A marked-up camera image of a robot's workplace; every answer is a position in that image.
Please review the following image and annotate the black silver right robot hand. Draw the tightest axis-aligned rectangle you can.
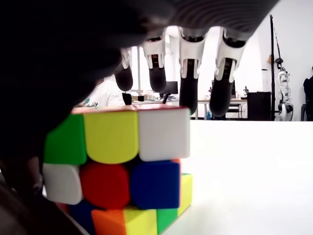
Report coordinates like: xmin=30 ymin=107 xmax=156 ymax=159
xmin=0 ymin=0 xmax=281 ymax=235

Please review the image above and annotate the multicoloured Rubik's cube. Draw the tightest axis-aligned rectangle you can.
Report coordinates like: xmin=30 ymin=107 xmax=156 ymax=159
xmin=42 ymin=105 xmax=194 ymax=235

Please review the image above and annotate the seated person in white shirt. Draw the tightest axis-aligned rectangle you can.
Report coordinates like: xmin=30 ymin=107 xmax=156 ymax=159
xmin=74 ymin=77 xmax=126 ymax=108

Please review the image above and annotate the black monitor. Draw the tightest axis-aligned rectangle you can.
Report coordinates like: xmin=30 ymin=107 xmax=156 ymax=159
xmin=165 ymin=81 xmax=179 ymax=95

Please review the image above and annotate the white desk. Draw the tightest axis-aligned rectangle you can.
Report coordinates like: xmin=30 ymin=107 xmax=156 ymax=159
xmin=132 ymin=94 xmax=247 ymax=120

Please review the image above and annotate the black cabinet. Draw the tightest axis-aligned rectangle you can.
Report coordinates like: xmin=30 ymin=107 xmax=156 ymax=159
xmin=246 ymin=91 xmax=272 ymax=121

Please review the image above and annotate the black stand pole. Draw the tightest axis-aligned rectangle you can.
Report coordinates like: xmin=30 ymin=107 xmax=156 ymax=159
xmin=269 ymin=14 xmax=277 ymax=121

